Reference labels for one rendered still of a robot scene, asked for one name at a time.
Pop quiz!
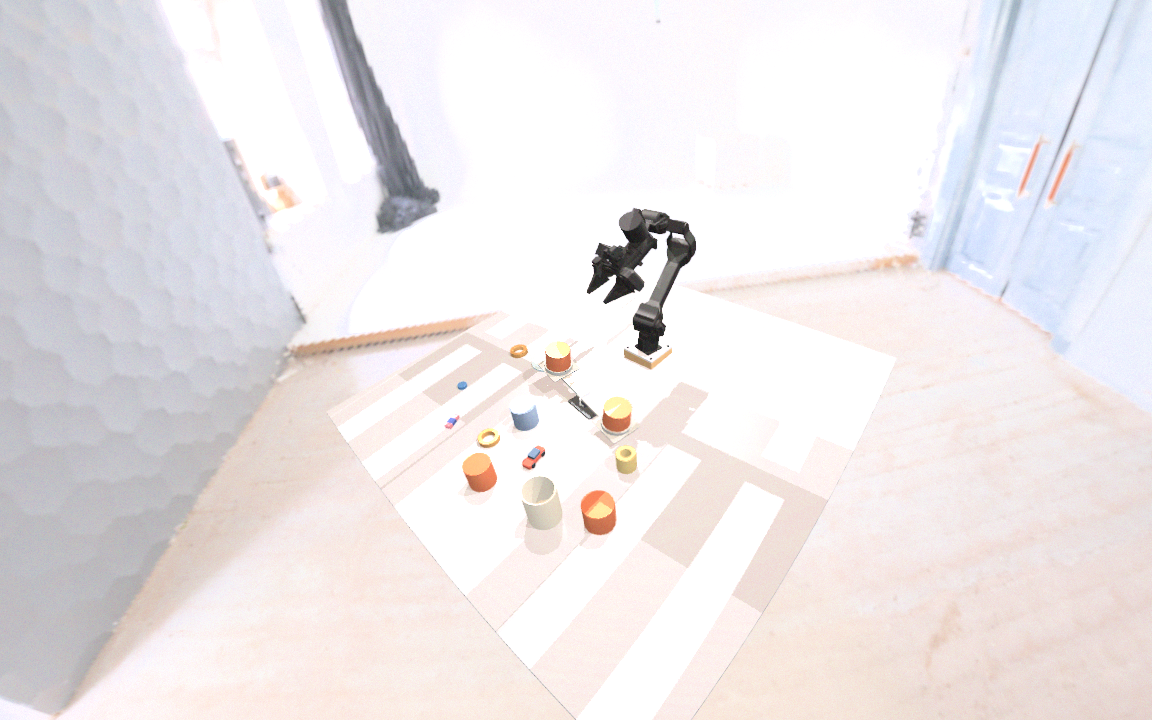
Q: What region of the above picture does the red toy car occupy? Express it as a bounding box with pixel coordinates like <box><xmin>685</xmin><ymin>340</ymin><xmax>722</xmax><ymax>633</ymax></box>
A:
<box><xmin>522</xmin><ymin>445</ymin><xmax>545</xmax><ymax>469</ymax></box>

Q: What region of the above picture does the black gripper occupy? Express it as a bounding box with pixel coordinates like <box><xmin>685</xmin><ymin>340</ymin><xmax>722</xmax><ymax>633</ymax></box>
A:
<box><xmin>588</xmin><ymin>244</ymin><xmax>645</xmax><ymax>304</ymax></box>

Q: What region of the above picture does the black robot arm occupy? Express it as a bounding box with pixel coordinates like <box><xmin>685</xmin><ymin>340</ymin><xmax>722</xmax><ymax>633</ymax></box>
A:
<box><xmin>596</xmin><ymin>209</ymin><xmax>696</xmax><ymax>355</ymax></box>

